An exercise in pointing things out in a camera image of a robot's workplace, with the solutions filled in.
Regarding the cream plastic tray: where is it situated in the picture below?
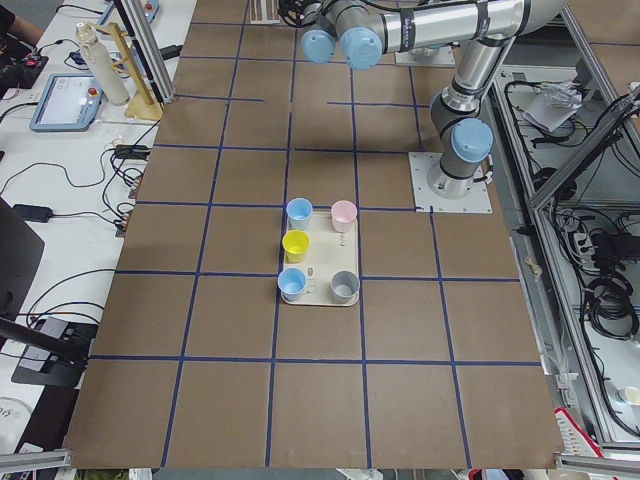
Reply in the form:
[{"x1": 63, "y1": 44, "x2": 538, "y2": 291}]
[{"x1": 281, "y1": 211, "x2": 359, "y2": 307}]

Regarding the crumpled white paper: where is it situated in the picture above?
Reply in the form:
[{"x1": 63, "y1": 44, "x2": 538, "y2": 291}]
[{"x1": 523, "y1": 81, "x2": 583, "y2": 133}]

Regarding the light blue cup far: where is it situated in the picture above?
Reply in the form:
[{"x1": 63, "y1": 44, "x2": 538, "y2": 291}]
[{"x1": 277, "y1": 268, "x2": 307, "y2": 302}]

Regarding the light blue cup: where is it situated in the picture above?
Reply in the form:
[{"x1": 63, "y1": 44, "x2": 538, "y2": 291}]
[
  {"x1": 286, "y1": 197, "x2": 313, "y2": 231},
  {"x1": 277, "y1": 268, "x2": 307, "y2": 302}
]

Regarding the wooden cup stand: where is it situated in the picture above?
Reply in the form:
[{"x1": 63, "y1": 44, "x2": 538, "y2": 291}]
[{"x1": 93, "y1": 22, "x2": 163, "y2": 121}]

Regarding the grey plastic cup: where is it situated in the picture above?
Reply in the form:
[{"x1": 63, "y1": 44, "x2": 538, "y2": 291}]
[{"x1": 330, "y1": 270, "x2": 360, "y2": 304}]

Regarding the pink plastic cup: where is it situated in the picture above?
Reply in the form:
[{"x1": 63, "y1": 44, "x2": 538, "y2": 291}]
[{"x1": 331, "y1": 200, "x2": 358, "y2": 233}]

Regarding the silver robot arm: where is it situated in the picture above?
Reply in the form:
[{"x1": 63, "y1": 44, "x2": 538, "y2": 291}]
[{"x1": 278, "y1": 0, "x2": 564, "y2": 199}]

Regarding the light blue cup near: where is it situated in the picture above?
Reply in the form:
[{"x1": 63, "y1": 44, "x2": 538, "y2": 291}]
[{"x1": 286, "y1": 197, "x2": 313, "y2": 231}]

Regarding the yellow plastic cup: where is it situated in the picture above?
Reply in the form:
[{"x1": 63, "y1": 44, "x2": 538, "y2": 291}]
[{"x1": 281, "y1": 230, "x2": 310, "y2": 263}]

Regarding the black monitor stand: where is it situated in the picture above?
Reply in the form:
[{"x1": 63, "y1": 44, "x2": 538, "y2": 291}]
[{"x1": 1, "y1": 202, "x2": 98, "y2": 388}]

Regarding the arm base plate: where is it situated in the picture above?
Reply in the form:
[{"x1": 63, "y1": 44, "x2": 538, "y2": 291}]
[{"x1": 408, "y1": 152, "x2": 492, "y2": 214}]

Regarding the black power adapter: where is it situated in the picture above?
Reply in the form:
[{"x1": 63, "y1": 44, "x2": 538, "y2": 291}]
[{"x1": 12, "y1": 204, "x2": 54, "y2": 223}]

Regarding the white water bottle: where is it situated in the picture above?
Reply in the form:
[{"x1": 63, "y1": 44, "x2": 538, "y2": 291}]
[{"x1": 75, "y1": 22, "x2": 130, "y2": 106}]

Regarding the blue teach pendant tablet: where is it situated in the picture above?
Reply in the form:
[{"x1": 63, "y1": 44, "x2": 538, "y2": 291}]
[{"x1": 30, "y1": 74, "x2": 103, "y2": 132}]

